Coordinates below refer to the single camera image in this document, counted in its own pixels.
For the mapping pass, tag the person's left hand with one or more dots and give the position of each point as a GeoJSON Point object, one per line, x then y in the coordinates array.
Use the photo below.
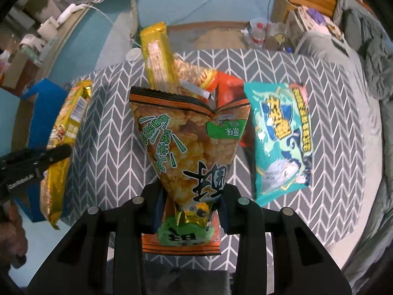
{"type": "Point", "coordinates": [12, 233]}

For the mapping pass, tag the plastic bottle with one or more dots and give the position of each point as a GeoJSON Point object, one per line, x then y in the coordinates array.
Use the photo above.
{"type": "Point", "coordinates": [256, 32]}

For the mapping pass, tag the grey duvet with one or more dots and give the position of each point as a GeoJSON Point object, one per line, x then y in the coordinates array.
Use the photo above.
{"type": "Point", "coordinates": [362, 37]}

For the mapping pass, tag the white hair dryer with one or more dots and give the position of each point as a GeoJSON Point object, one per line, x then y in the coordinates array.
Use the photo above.
{"type": "Point", "coordinates": [69, 12]}

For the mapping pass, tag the teal snack bag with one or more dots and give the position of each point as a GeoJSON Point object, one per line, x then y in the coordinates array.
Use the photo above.
{"type": "Point", "coordinates": [276, 141]}

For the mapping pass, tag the wooden ledge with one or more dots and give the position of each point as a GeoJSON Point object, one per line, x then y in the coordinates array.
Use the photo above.
{"type": "Point", "coordinates": [64, 37]}

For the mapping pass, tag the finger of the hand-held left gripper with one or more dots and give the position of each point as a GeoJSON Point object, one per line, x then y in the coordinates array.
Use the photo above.
{"type": "Point", "coordinates": [52, 155]}

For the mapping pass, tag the orange and green cracker bag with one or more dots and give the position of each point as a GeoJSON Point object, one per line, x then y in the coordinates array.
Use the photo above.
{"type": "Point", "coordinates": [190, 135]}

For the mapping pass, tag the orange peanut snack bag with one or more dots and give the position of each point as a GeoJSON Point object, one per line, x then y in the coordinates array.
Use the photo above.
{"type": "Point", "coordinates": [193, 73]}

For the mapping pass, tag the cream cup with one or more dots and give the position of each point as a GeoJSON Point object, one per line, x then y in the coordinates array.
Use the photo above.
{"type": "Point", "coordinates": [47, 27]}

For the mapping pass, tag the open brown cardboard box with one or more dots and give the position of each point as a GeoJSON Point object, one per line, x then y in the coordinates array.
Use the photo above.
{"type": "Point", "coordinates": [15, 67]}

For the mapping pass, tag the grey bed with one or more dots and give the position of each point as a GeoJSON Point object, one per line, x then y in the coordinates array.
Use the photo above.
{"type": "Point", "coordinates": [347, 76]}

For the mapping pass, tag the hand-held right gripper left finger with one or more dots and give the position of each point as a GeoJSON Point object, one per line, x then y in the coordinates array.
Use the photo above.
{"type": "Point", "coordinates": [159, 204]}

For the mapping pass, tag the grey chevron tablecloth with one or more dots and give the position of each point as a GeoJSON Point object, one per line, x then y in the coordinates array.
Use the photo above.
{"type": "Point", "coordinates": [116, 135]}

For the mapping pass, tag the white kettle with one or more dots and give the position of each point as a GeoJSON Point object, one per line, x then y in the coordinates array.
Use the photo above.
{"type": "Point", "coordinates": [135, 54]}

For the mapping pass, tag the gold long snack packet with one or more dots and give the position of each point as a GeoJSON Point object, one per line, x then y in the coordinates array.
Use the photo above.
{"type": "Point", "coordinates": [158, 55]}

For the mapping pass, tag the yellow long snack packet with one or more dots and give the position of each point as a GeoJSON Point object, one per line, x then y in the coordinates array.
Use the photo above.
{"type": "Point", "coordinates": [66, 123]}

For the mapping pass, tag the blue-edged cardboard box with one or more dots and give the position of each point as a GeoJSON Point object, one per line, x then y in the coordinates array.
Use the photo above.
{"type": "Point", "coordinates": [46, 98]}

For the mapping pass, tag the small white fan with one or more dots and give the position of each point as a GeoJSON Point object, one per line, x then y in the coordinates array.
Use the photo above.
{"type": "Point", "coordinates": [29, 44]}

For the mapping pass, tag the red snack bag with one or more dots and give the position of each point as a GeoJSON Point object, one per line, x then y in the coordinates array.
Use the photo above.
{"type": "Point", "coordinates": [228, 89]}

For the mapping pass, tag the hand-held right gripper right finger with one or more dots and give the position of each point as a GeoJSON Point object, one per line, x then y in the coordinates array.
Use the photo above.
{"type": "Point", "coordinates": [225, 218]}

